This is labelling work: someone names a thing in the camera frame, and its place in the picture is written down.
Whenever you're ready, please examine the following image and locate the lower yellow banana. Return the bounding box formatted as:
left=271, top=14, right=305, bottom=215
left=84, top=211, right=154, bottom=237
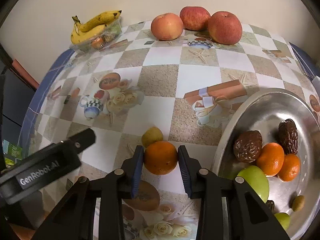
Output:
left=71, top=23, right=106, bottom=44

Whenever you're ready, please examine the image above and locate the middle red apple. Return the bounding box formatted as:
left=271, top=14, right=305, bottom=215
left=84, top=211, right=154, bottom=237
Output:
left=180, top=7, right=211, bottom=31

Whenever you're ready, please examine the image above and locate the steel round plate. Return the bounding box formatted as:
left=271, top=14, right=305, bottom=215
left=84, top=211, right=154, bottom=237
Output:
left=210, top=88, right=319, bottom=239

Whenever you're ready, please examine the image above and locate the yellow banana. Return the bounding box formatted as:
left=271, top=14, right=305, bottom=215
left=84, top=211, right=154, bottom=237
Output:
left=72, top=10, right=122, bottom=32
left=71, top=23, right=106, bottom=44

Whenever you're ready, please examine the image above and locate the small yellow-brown fruit front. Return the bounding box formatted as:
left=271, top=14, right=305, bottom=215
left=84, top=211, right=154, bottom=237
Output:
left=292, top=195, right=305, bottom=212

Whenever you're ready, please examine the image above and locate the large central brown date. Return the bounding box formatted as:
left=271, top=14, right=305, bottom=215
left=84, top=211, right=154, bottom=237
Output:
left=266, top=200, right=275, bottom=213

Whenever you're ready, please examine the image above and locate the left peach-coloured apple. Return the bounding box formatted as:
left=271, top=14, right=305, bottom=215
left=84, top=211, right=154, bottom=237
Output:
left=151, top=12, right=184, bottom=41

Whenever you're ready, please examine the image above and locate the red apple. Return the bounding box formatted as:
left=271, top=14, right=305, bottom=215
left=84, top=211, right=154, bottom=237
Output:
left=180, top=7, right=211, bottom=31
left=208, top=11, right=242, bottom=45

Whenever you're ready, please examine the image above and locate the upper yellow banana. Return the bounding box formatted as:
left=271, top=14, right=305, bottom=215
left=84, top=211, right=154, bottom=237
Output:
left=72, top=10, right=122, bottom=32

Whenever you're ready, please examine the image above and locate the right red apple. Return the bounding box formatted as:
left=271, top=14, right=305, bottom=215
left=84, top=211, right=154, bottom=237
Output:
left=208, top=11, right=242, bottom=45

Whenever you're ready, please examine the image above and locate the small yellow-green fruit rear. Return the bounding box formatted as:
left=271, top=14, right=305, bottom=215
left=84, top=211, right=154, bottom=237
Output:
left=142, top=126, right=163, bottom=148

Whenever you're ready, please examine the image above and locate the large green oval fruit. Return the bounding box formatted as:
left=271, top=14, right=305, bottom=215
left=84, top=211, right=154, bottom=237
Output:
left=237, top=165, right=270, bottom=202

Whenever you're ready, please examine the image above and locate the lone orange mandarin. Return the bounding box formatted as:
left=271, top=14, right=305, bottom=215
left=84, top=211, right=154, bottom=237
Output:
left=256, top=142, right=285, bottom=177

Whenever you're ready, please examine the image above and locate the clear plastic fruit tray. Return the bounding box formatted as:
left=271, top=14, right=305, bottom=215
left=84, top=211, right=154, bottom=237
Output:
left=69, top=19, right=121, bottom=53

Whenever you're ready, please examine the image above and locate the green printed carton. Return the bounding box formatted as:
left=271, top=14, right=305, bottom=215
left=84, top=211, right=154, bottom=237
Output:
left=2, top=140, right=23, bottom=167

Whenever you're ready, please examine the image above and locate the patterned checkered tablecloth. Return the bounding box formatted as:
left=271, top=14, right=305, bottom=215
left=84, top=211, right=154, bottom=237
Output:
left=18, top=21, right=320, bottom=240

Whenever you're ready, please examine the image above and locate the small round green fruit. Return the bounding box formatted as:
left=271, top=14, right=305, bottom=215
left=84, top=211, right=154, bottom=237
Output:
left=274, top=212, right=291, bottom=230

